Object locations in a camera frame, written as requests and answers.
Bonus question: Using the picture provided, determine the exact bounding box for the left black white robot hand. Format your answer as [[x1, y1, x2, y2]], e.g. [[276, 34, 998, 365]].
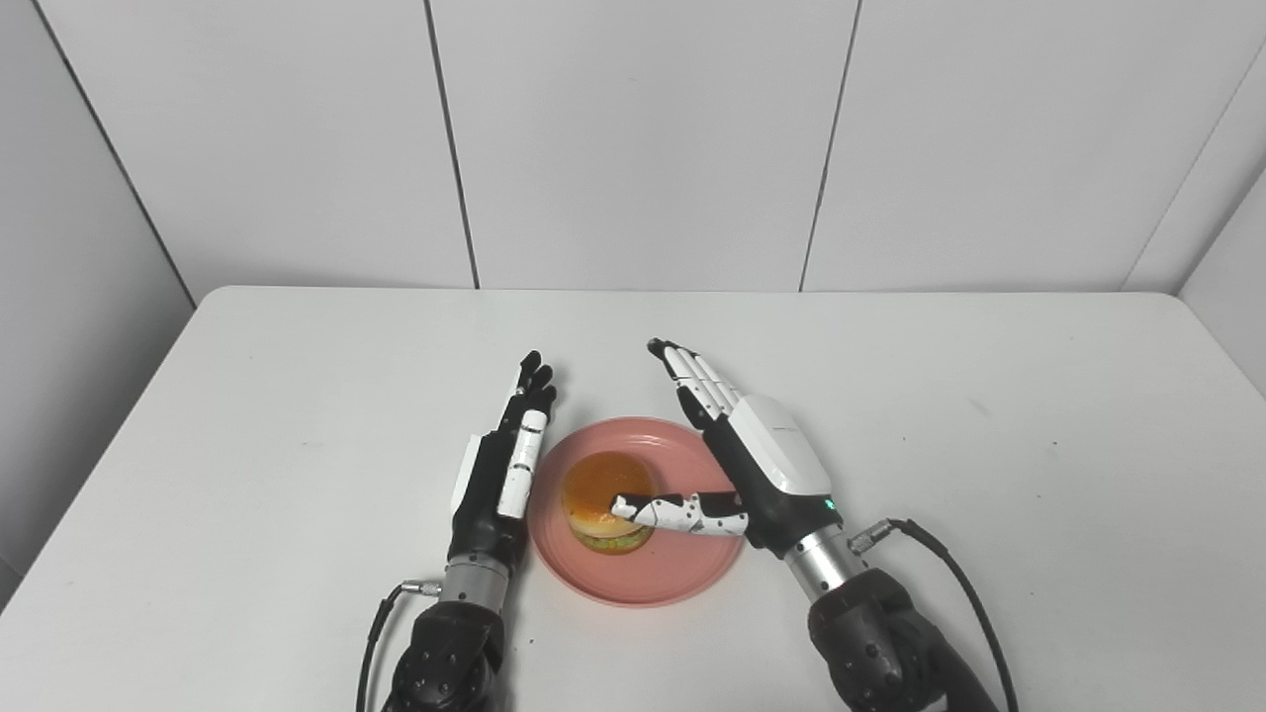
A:
[[447, 350, 558, 570]]

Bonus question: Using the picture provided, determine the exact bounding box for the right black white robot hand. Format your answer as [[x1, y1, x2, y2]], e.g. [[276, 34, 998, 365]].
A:
[[610, 338, 846, 560]]

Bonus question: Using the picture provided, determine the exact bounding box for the toy hamburger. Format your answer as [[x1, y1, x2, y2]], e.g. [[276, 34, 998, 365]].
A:
[[561, 451, 657, 556]]

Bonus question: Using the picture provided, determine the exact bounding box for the pink round plate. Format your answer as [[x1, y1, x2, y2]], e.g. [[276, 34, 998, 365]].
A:
[[527, 416, 747, 608]]

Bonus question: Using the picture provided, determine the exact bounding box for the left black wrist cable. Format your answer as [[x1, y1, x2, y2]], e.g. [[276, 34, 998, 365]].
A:
[[355, 580, 443, 712]]

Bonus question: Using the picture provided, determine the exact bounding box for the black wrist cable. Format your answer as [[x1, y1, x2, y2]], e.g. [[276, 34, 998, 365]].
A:
[[355, 580, 443, 712], [849, 518, 1021, 712]]

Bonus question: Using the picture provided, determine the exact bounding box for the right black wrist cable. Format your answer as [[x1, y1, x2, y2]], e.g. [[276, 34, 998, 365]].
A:
[[849, 518, 1021, 712]]

